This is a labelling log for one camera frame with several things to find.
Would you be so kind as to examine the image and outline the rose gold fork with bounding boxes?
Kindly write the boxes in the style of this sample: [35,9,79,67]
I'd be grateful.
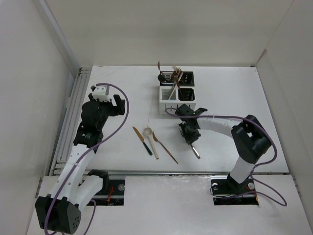
[152,131,179,164]

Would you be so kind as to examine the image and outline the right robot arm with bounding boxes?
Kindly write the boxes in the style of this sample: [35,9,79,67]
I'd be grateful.
[175,104,278,194]

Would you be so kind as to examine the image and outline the black spoon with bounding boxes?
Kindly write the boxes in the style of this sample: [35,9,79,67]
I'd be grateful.
[157,73,168,83]

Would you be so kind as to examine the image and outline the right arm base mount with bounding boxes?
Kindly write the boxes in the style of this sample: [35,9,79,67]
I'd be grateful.
[210,178,259,206]

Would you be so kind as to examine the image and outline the silver fork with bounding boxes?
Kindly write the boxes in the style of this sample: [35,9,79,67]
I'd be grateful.
[191,144,201,159]

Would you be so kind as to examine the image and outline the gold knife dark handle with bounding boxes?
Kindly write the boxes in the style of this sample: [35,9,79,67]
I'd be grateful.
[133,126,153,156]

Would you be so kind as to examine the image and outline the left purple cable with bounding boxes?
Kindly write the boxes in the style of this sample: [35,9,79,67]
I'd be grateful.
[43,83,130,235]

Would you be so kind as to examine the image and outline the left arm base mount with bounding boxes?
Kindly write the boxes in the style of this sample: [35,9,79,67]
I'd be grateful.
[78,169,125,206]

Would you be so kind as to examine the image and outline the aluminium front rail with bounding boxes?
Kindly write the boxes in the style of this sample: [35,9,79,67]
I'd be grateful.
[106,170,228,176]

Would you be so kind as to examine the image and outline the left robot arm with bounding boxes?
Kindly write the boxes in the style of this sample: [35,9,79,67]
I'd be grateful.
[35,92,130,235]

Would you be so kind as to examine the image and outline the white front utensil holder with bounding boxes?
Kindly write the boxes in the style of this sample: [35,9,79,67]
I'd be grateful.
[159,86,196,115]

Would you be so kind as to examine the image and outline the aluminium frame rail left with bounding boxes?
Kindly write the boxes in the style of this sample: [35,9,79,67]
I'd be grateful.
[47,67,91,176]

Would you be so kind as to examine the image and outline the black rear utensil holder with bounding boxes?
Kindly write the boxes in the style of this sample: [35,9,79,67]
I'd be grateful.
[159,71,195,88]

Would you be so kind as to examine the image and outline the copper knife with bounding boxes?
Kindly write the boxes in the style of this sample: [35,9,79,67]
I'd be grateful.
[174,76,182,94]

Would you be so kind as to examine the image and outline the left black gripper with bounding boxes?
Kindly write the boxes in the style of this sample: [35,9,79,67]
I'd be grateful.
[89,93,123,130]

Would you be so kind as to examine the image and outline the white ceramic soup spoon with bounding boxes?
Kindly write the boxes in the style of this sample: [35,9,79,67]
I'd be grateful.
[143,127,159,160]

